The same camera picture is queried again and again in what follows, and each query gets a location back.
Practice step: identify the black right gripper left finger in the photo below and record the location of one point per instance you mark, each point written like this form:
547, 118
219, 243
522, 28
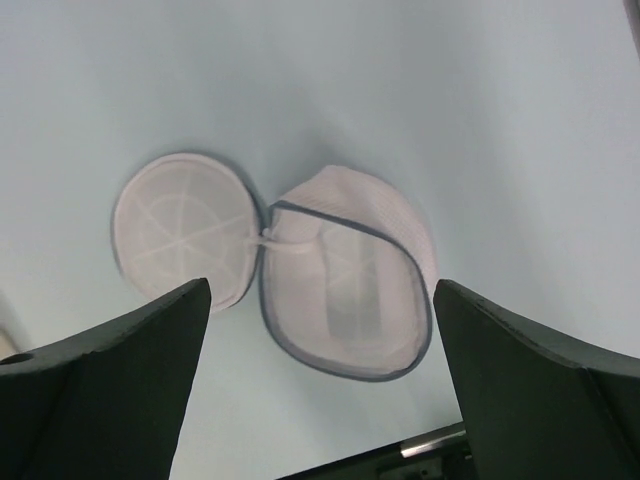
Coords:
109, 402

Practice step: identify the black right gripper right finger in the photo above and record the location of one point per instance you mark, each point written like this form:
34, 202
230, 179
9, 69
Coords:
537, 403

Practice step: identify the white mesh laundry bag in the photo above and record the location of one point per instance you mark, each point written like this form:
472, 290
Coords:
344, 267

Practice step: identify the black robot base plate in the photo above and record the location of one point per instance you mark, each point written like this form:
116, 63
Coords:
443, 453

